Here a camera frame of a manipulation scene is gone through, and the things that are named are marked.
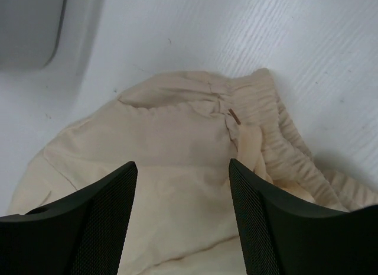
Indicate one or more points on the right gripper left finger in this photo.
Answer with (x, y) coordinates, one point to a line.
(82, 233)

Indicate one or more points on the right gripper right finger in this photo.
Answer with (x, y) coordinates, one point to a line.
(283, 234)

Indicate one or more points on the beige trousers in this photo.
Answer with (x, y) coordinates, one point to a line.
(181, 129)

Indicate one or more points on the white laundry basket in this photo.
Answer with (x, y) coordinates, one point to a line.
(30, 32)

